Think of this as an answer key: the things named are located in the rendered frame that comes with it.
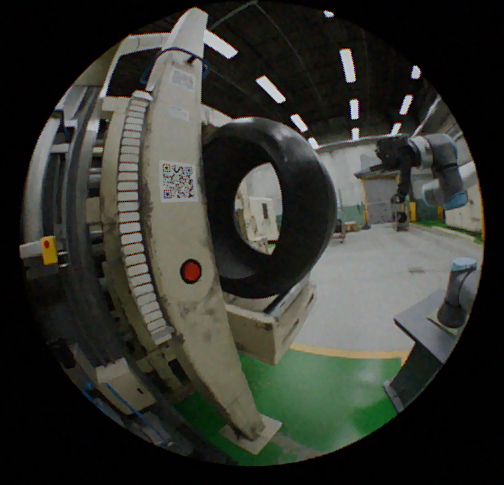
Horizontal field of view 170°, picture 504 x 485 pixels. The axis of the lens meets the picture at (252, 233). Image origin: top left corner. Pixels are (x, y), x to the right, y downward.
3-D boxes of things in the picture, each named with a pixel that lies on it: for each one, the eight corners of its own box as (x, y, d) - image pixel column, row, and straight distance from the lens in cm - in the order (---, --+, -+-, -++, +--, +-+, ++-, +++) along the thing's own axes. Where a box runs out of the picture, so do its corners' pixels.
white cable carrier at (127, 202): (156, 345, 31) (135, 89, 39) (147, 333, 35) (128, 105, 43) (176, 335, 32) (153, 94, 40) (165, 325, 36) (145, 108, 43)
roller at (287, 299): (269, 332, 35) (256, 317, 35) (257, 337, 39) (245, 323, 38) (313, 274, 63) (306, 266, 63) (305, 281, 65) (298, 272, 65)
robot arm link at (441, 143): (464, 160, 60) (449, 127, 62) (437, 165, 52) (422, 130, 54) (450, 167, 67) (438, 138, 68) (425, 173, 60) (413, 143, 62)
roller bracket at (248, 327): (276, 357, 36) (272, 323, 29) (179, 310, 63) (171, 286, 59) (283, 347, 38) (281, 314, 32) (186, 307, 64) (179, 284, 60)
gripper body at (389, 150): (371, 150, 55) (402, 143, 59) (381, 177, 53) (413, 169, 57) (374, 141, 48) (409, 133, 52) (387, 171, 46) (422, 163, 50)
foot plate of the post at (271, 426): (256, 454, 114) (255, 454, 110) (218, 432, 121) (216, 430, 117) (282, 423, 117) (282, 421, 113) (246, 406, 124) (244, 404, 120)
